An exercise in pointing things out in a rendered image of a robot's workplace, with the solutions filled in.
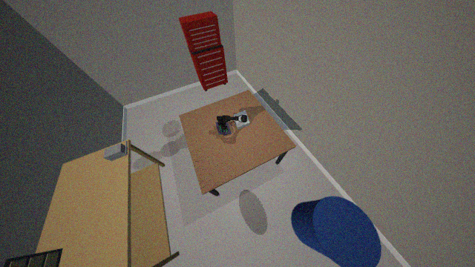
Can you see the blue-grey switch panel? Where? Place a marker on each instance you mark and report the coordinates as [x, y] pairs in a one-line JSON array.
[[221, 131]]

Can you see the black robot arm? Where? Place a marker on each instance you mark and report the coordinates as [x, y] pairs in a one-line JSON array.
[[228, 118]]

